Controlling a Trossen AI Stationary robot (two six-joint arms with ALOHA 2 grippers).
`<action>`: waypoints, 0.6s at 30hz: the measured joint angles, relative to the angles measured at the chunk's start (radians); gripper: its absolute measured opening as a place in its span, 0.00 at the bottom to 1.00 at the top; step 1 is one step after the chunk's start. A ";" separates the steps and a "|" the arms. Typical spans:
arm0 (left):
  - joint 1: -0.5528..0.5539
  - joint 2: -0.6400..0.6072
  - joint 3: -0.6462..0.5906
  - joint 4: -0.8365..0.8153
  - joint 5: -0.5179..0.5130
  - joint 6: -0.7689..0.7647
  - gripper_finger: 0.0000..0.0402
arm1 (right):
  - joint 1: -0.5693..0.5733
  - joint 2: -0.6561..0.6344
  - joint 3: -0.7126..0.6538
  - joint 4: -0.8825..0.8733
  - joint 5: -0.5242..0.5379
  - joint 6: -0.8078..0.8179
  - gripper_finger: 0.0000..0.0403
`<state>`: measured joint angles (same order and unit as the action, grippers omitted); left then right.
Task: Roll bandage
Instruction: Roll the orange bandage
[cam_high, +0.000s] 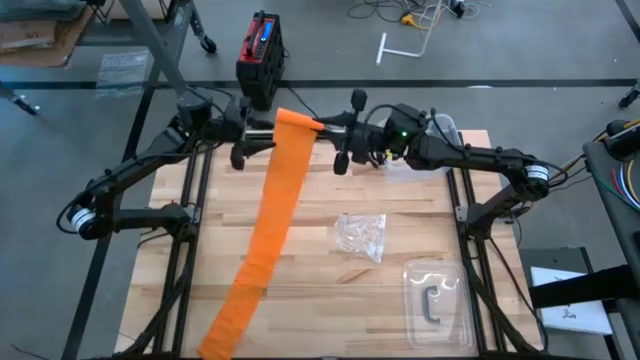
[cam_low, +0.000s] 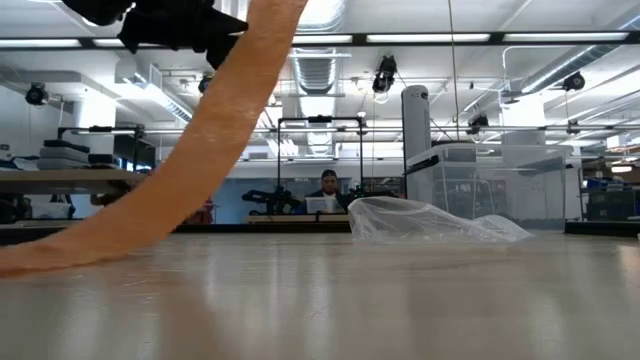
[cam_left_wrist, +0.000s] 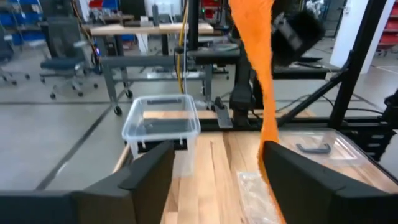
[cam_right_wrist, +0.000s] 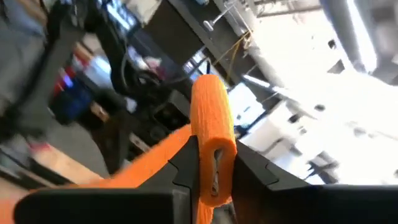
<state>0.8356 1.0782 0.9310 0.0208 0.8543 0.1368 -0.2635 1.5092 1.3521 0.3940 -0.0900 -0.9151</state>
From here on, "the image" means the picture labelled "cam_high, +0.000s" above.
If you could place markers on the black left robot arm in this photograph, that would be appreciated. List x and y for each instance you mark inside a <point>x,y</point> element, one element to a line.
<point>135,165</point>

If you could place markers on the yellow tag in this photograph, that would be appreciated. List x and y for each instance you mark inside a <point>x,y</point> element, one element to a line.
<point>388,155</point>

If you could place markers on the grey rolling workbench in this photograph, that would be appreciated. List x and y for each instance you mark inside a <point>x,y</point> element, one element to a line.
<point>150,37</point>

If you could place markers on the black caster leg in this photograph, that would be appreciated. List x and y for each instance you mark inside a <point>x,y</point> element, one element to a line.
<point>631,96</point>
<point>20,102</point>

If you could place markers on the black side table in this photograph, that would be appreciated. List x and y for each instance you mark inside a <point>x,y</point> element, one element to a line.
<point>612,200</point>

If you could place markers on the crumpled clear plastic bag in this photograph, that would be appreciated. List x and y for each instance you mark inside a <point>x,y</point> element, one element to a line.
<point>360,235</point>

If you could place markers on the yellow power plug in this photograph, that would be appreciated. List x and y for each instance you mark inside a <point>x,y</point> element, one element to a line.
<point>407,20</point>

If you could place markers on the flat brown cardboard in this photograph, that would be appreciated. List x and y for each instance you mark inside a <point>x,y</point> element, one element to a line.
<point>35,45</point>

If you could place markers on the clear plastic sleeve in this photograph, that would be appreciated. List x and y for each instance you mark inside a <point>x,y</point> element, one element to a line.
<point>122,72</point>

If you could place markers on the red black battery box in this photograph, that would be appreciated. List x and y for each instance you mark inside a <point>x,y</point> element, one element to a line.
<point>260,60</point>

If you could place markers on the black flat bar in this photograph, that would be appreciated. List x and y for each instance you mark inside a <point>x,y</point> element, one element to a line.
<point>580,289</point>

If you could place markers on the white T-shaped bar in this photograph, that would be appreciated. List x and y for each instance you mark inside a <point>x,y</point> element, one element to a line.
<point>402,53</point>

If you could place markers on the white paper sheet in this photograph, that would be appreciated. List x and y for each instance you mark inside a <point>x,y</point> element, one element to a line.
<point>575,317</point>

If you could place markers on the orange elastic bandage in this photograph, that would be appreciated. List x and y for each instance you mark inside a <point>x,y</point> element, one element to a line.
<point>280,200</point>

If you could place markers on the clear plastic container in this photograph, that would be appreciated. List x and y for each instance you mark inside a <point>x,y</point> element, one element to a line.
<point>425,170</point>

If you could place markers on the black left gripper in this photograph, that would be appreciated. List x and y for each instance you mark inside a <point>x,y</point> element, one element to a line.
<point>235,125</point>

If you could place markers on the black aluminium rig frame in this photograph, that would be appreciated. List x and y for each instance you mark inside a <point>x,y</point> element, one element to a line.
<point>205,180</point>

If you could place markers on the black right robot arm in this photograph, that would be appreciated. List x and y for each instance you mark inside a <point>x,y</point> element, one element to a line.
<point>475,155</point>

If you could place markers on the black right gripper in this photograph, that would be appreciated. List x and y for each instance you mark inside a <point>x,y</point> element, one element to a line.
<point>367,145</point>

